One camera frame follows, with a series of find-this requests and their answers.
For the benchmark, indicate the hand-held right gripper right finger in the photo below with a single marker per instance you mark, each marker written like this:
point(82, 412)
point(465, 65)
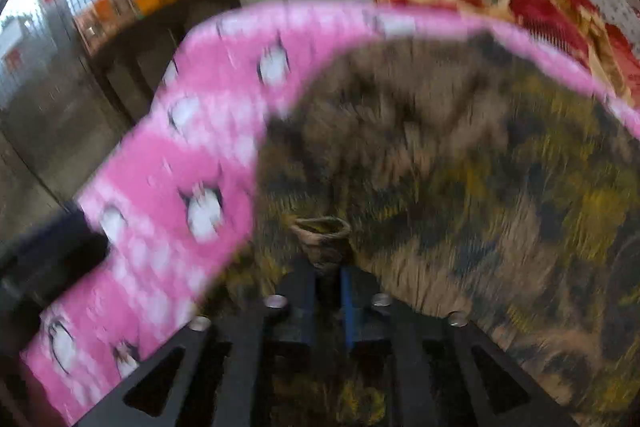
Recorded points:
point(351, 312)

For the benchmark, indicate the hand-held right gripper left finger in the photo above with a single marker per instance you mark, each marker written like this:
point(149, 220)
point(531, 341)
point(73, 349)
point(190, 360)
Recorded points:
point(302, 307)

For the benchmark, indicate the camouflage print garment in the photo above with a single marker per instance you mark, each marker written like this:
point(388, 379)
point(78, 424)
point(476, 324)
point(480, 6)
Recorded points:
point(450, 157)

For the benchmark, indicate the steel cabinet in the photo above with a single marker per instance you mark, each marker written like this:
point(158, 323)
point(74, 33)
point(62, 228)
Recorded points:
point(55, 122)

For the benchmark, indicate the pink penguin print blanket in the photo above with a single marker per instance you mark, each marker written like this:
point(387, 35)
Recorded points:
point(200, 132)

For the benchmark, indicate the dark wooden table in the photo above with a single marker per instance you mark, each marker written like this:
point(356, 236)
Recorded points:
point(150, 42)

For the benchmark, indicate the red floral patterned blanket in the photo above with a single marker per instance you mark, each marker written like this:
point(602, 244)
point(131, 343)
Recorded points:
point(540, 7)

